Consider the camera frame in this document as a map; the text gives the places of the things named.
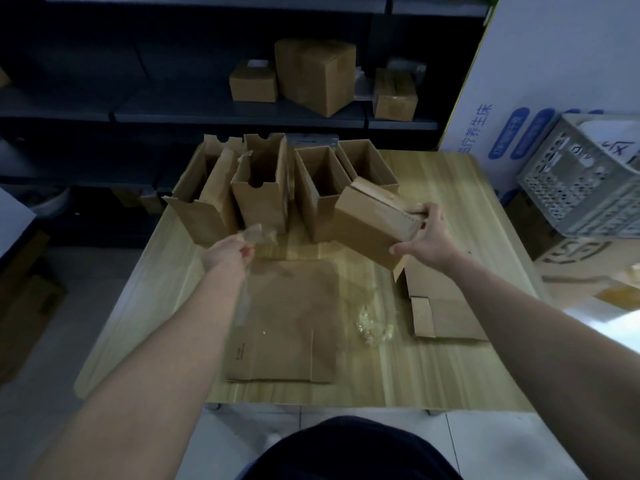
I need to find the large brown carton black logo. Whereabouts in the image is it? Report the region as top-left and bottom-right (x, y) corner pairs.
(502, 189), (640, 305)

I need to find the person's right hand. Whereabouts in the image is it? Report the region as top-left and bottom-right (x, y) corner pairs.
(389, 202), (463, 273)

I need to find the large sealed brown carton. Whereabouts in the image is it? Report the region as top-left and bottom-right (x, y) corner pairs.
(273, 38), (357, 119)

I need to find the dim brown flattened carton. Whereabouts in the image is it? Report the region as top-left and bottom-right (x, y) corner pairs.
(0, 232), (69, 381)

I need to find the person's dark shirt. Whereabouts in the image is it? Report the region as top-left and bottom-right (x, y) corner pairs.
(245, 416), (463, 480)

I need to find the white flat board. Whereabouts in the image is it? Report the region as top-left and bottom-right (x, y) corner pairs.
(0, 187), (37, 261)

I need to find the large white printed carton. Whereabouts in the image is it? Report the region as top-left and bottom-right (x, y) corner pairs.
(439, 0), (640, 201)

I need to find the dark metal shelf unit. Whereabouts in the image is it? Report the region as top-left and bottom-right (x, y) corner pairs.
(0, 0), (493, 245)

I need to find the grey wrapped item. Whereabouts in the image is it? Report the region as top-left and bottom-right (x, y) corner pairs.
(387, 57), (427, 78)

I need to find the person's left hand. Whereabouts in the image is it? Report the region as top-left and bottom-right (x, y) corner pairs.
(201, 232), (256, 281)

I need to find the cardboard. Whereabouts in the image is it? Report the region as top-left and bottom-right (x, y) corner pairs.
(333, 176), (426, 273)

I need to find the small sealed brown carton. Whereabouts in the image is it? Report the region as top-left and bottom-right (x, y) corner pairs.
(372, 68), (419, 121)

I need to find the clear peeled tape strip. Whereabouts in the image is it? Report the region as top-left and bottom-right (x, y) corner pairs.
(235, 223), (279, 328)

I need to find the white paper sign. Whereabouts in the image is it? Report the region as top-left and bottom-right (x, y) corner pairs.
(577, 119), (640, 168)

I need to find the small brown cardboard box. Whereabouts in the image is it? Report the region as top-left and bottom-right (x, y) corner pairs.
(395, 254), (489, 341)

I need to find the cluster of cardboard boxes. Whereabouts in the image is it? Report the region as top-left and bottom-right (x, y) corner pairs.
(162, 132), (401, 248)

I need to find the clear tape wad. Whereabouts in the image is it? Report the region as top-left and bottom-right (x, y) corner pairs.
(352, 304), (396, 348)

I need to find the white plastic crate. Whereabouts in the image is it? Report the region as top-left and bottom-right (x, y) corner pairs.
(517, 113), (640, 239)

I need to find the small dim brown carton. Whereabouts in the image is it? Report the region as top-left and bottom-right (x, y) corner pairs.
(112, 187), (166, 215)

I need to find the person's right forearm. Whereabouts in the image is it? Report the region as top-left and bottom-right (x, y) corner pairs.
(439, 252), (640, 480)

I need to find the small carton with white label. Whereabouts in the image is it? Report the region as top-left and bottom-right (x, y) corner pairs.
(229, 59), (279, 103)

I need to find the white plastic bag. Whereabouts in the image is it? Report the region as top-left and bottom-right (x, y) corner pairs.
(27, 187), (71, 218)

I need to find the person's left forearm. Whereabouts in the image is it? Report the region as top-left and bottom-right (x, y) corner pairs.
(27, 264), (249, 480)

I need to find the grey metal table frame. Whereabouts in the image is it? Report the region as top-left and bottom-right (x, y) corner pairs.
(205, 402), (441, 417)

